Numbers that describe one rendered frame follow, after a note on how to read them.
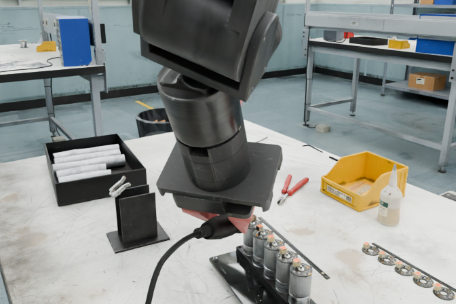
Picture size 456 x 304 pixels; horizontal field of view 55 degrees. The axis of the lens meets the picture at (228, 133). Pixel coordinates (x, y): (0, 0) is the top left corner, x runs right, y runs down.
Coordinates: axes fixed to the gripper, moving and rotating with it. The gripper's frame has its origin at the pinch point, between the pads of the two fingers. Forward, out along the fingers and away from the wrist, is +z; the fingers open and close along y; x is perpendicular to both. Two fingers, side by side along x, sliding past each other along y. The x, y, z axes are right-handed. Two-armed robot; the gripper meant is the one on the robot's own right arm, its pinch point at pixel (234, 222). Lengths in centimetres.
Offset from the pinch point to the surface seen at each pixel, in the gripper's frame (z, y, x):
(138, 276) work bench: 13.0, 14.4, 2.8
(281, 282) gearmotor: 10.2, -4.5, 0.9
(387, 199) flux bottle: 20.8, -16.1, -20.7
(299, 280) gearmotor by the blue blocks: 7.2, -6.8, 1.6
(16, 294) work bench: 9.1, 26.7, 9.8
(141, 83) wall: 262, 242, -313
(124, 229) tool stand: 13.4, 19.7, -3.6
